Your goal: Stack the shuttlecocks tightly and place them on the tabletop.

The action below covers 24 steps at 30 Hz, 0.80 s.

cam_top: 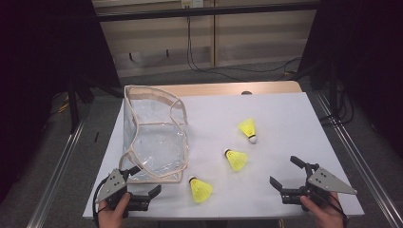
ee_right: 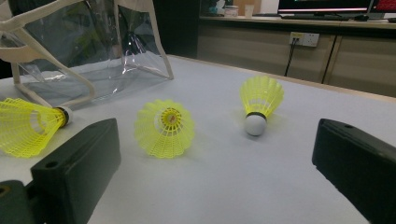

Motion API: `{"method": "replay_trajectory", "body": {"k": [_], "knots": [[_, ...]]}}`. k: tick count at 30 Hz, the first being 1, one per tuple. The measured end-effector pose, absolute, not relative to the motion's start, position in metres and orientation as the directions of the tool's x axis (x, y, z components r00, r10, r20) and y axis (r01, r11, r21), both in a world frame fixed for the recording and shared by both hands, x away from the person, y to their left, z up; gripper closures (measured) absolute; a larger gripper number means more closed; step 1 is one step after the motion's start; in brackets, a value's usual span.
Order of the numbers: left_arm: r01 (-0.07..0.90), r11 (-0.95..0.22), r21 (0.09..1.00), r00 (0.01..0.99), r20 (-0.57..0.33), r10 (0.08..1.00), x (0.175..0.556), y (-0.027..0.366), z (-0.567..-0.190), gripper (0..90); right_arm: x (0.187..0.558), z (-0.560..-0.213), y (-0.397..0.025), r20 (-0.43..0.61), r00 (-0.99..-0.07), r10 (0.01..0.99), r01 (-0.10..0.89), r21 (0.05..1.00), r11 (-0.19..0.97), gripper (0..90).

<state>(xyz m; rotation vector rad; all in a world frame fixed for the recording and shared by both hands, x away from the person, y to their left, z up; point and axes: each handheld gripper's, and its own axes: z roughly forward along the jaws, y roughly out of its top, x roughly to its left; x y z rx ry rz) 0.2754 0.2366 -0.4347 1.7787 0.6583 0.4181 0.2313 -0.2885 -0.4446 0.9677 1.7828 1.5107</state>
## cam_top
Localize person's right hand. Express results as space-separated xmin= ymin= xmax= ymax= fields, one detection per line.
xmin=299 ymin=191 xmax=346 ymax=228

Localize black hanging cable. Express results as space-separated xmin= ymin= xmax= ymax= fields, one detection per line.
xmin=185 ymin=16 xmax=302 ymax=82

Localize white table cover sheet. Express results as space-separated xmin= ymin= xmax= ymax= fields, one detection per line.
xmin=83 ymin=92 xmax=365 ymax=220

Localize yellow shuttlecock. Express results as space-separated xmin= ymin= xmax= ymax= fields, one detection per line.
xmin=223 ymin=147 xmax=249 ymax=172
xmin=238 ymin=118 xmax=259 ymax=144
xmin=188 ymin=176 xmax=214 ymax=204

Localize white power outlet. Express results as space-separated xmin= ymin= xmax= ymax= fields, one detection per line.
xmin=181 ymin=0 xmax=204 ymax=9

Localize person's left hand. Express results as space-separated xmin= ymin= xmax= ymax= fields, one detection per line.
xmin=97 ymin=192 xmax=131 ymax=228

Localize metal floor rail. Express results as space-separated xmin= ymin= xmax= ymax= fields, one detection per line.
xmin=27 ymin=120 xmax=87 ymax=228
xmin=315 ymin=92 xmax=403 ymax=228

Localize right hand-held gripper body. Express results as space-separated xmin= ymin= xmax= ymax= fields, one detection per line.
xmin=279 ymin=162 xmax=358 ymax=213

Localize black stand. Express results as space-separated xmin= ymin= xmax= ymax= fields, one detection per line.
xmin=67 ymin=75 xmax=96 ymax=134

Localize black horizontal bar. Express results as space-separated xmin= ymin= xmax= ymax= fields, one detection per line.
xmin=96 ymin=2 xmax=321 ymax=23

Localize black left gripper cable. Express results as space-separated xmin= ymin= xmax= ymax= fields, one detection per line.
xmin=91 ymin=176 xmax=110 ymax=227

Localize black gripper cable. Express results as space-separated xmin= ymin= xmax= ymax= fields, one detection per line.
xmin=91 ymin=176 xmax=110 ymax=227
xmin=328 ymin=195 xmax=349 ymax=223

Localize yellow floor cable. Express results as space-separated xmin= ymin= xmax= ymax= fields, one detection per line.
xmin=57 ymin=96 xmax=71 ymax=114

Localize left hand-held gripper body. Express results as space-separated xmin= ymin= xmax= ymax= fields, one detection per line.
xmin=95 ymin=168 xmax=150 ymax=219

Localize clear plastic bag beige trim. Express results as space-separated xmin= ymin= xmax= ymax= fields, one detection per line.
xmin=117 ymin=85 xmax=190 ymax=184

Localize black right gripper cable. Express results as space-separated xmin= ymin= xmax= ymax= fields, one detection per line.
xmin=328 ymin=195 xmax=349 ymax=223

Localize black floor cables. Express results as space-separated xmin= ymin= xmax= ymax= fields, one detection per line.
xmin=317 ymin=89 xmax=355 ymax=126

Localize black curtain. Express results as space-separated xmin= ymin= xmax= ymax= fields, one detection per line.
xmin=298 ymin=0 xmax=403 ymax=160
xmin=0 ymin=0 xmax=123 ymax=203

